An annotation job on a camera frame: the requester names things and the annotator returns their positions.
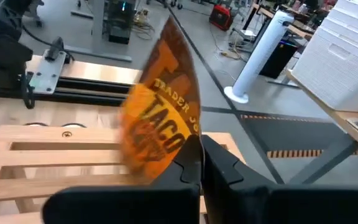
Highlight black aluminium table frame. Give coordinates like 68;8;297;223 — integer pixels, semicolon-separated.
0;67;133;106

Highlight white ribbed box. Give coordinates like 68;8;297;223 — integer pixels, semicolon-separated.
290;0;358;114

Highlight red case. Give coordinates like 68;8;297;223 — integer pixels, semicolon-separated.
209;3;234;31

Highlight grey desk frame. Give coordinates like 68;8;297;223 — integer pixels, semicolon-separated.
70;0;133;63

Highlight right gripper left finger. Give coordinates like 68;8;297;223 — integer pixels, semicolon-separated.
41;133;203;224

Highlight orange taco seasoning packet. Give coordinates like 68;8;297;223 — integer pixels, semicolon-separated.
119;15;202;185

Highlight wooden slatted shelf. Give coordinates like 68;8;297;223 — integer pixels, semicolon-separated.
0;124;245;224

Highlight wooden desk grey legs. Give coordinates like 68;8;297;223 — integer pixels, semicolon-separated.
239;70;358;187

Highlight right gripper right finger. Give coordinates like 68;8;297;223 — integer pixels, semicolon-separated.
202;135;358;224

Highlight white tower fan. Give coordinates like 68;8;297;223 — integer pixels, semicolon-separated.
224;9;295;105

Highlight black computer tower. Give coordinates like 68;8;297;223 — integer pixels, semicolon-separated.
108;0;136;44

